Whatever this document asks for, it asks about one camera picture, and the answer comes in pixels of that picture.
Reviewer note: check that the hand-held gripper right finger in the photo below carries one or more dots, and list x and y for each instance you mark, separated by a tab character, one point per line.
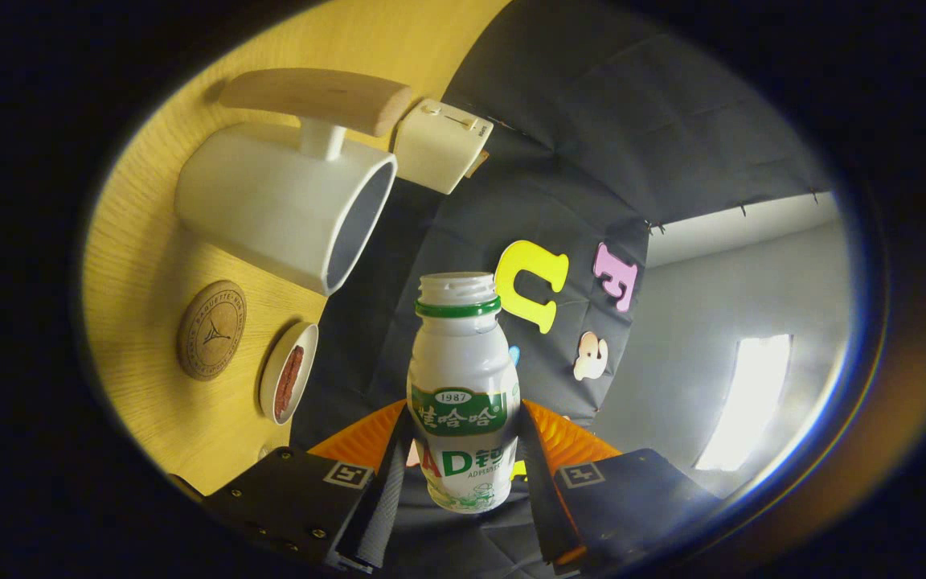
539	498

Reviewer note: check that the toast slice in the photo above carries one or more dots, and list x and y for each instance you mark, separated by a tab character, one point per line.
478	164

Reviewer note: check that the white round plate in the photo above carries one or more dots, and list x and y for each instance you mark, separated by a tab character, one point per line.
270	378

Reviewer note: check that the black backdrop cloth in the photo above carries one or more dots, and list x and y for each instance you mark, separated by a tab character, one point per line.
592	104

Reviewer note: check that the ceiling light panel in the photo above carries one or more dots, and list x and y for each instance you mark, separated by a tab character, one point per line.
744	402

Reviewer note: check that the white juice bottle green label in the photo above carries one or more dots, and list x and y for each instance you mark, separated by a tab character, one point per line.
463	362

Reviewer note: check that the red dried meat slices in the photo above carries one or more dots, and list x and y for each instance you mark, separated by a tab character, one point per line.
288	384

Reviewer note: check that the cream toaster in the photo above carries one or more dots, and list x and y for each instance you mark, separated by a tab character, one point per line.
439	145

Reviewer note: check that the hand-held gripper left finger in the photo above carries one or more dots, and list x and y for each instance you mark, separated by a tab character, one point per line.
383	507

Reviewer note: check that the wooden table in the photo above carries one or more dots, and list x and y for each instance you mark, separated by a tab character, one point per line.
133	305

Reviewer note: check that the round cork coaster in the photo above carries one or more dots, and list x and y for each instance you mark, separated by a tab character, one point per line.
211	330

